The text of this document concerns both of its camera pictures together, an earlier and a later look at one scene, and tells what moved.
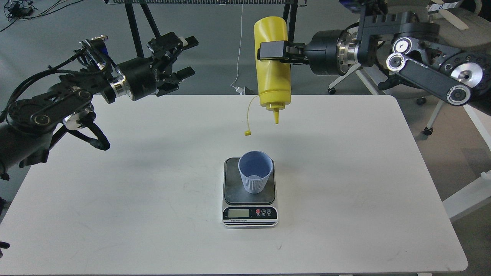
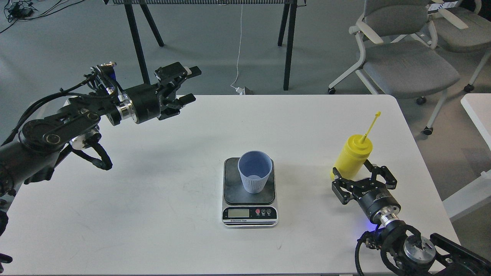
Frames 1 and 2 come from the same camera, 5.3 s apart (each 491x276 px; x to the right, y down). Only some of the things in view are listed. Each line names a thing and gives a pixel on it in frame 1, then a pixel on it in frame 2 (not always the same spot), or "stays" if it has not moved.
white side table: [481, 191] stays
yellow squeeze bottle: [274, 76] -> [350, 163]
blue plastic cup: [255, 167] stays
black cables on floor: [15, 10] stays
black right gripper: [330, 52] -> [373, 195]
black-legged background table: [291, 7] stays
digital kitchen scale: [241, 209] stays
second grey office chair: [458, 28] stays
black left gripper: [136, 78] -> [143, 103]
